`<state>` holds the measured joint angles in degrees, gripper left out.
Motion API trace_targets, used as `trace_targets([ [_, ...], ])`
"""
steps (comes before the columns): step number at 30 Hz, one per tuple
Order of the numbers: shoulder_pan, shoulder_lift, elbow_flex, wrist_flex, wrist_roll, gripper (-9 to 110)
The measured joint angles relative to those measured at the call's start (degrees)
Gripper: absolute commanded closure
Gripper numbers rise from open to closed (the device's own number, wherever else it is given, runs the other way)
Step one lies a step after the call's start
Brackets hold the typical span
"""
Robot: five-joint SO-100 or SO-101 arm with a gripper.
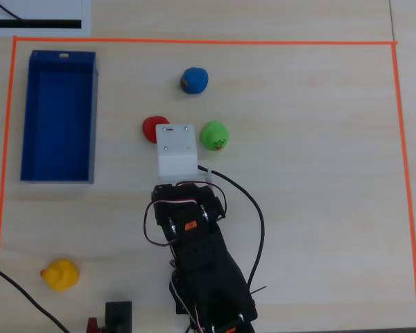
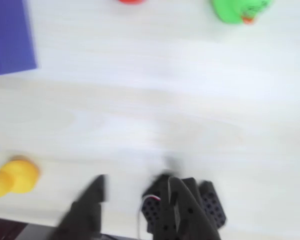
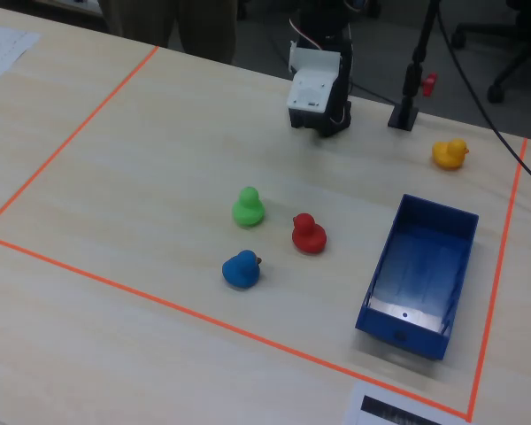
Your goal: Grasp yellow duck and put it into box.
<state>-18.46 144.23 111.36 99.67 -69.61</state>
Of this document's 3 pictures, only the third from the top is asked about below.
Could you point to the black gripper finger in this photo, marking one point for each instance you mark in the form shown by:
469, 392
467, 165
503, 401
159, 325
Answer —
334, 124
304, 120

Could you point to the yellow rubber duck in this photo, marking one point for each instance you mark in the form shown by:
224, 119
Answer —
447, 155

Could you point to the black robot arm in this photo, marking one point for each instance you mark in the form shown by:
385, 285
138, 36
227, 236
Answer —
323, 17

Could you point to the green rubber duck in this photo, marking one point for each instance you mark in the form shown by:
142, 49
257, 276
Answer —
248, 210

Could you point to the red rubber duck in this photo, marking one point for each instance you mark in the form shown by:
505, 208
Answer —
309, 237

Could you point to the blue rubber duck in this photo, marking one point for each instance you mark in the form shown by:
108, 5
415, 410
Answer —
241, 271

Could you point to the blue plastic box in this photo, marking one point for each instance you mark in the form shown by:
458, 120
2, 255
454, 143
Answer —
425, 265

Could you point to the red stand knob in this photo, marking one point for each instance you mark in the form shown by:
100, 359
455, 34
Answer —
430, 84

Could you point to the person legs brown trousers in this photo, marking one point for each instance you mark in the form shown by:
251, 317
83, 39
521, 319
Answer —
203, 26

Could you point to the black office chair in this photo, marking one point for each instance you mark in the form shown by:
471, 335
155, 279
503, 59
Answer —
526, 55

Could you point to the orange tape strip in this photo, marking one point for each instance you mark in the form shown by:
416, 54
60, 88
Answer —
71, 138
499, 265
203, 318

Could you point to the white paper with black bar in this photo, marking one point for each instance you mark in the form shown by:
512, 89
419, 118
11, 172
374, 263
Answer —
358, 407

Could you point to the printed white paper sheet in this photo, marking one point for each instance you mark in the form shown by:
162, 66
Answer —
0, 53

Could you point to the black camera stand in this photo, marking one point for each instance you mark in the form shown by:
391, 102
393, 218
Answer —
402, 117

